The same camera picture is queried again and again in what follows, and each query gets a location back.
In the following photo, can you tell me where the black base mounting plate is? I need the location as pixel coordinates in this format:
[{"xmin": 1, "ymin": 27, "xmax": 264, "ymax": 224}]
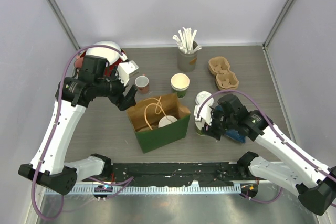
[{"xmin": 94, "ymin": 162, "xmax": 257, "ymax": 187}]

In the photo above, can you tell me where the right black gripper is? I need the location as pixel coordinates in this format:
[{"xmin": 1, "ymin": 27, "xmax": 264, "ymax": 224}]
[{"xmin": 201, "ymin": 106, "xmax": 237, "ymax": 140}]

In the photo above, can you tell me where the grey straw holder cup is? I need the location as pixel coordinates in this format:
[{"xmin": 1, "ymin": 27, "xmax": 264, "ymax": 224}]
[{"xmin": 177, "ymin": 49, "xmax": 198, "ymax": 72}]

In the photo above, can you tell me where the white wrapped straws bundle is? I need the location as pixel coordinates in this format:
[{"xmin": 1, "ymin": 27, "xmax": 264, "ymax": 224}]
[{"xmin": 172, "ymin": 27, "xmax": 202, "ymax": 55}]

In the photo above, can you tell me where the stack of green paper cups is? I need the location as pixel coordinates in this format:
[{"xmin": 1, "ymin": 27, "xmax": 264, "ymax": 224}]
[{"xmin": 171, "ymin": 73, "xmax": 190, "ymax": 99}]

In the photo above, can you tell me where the red round tray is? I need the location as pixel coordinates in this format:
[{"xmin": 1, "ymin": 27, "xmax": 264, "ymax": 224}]
[{"xmin": 104, "ymin": 49, "xmax": 128, "ymax": 77}]

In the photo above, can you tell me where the stack of white lids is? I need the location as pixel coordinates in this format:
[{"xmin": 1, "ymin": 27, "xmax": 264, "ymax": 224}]
[{"xmin": 195, "ymin": 91, "xmax": 214, "ymax": 106}]

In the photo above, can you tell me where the floral pink tumbler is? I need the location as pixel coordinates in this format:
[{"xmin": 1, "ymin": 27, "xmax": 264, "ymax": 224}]
[{"xmin": 74, "ymin": 57, "xmax": 83, "ymax": 68}]

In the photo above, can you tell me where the white paper plate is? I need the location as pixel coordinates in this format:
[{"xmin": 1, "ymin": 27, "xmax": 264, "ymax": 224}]
[{"xmin": 86, "ymin": 41, "xmax": 121, "ymax": 65}]

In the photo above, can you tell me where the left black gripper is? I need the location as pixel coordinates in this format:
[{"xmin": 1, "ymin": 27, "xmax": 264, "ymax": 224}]
[{"xmin": 94, "ymin": 66, "xmax": 137, "ymax": 110}]

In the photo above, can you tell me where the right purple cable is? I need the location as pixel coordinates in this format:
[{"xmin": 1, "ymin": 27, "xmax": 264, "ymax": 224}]
[{"xmin": 198, "ymin": 89, "xmax": 336, "ymax": 204}]

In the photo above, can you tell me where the white cup lid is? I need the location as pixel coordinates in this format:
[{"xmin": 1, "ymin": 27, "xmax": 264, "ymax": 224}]
[
  {"xmin": 158, "ymin": 115, "xmax": 177, "ymax": 128},
  {"xmin": 195, "ymin": 121, "xmax": 204, "ymax": 128}
]

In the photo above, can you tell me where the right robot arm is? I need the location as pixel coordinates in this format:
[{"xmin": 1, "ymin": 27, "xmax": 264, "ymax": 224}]
[{"xmin": 194, "ymin": 90, "xmax": 335, "ymax": 216}]

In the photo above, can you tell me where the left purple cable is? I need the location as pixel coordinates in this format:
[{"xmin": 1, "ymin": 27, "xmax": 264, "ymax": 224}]
[{"xmin": 30, "ymin": 45, "xmax": 134, "ymax": 221}]

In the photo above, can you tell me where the cardboard cup carrier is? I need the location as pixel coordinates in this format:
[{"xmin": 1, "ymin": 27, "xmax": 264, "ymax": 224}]
[{"xmin": 208, "ymin": 56, "xmax": 239, "ymax": 90}]

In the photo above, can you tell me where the green paper bag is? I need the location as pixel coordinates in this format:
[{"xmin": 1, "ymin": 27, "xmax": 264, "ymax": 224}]
[{"xmin": 127, "ymin": 93, "xmax": 191, "ymax": 153}]

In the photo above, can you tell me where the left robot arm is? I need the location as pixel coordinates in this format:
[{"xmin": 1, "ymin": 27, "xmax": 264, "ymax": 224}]
[{"xmin": 18, "ymin": 55, "xmax": 139, "ymax": 195}]

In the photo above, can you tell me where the blue leaf-shaped dish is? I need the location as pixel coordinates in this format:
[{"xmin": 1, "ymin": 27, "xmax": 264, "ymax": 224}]
[{"xmin": 224, "ymin": 129, "xmax": 246, "ymax": 144}]

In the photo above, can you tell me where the purple cable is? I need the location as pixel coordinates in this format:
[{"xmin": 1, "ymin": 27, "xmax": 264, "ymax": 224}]
[
  {"xmin": 30, "ymin": 45, "xmax": 134, "ymax": 221},
  {"xmin": 198, "ymin": 89, "xmax": 336, "ymax": 204}
]

